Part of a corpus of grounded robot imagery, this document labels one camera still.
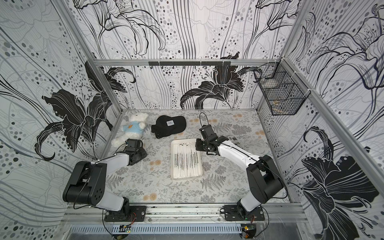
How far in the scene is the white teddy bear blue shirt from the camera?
0.95 m

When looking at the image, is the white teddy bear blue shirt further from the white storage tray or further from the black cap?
the white storage tray

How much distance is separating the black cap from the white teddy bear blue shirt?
0.26ft

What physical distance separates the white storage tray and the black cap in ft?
0.25

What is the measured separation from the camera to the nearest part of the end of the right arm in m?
0.63

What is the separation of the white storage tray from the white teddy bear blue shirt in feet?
0.74

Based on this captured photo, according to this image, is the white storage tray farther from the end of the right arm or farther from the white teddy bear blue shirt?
the white teddy bear blue shirt

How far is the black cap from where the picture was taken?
3.39 ft

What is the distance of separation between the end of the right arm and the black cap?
0.32 metres

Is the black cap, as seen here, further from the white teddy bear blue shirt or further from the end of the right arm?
the end of the right arm

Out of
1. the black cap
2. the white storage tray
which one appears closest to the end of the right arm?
the white storage tray

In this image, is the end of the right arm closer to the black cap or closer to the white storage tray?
the white storage tray

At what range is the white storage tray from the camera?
0.86m

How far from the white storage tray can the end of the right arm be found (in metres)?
0.05
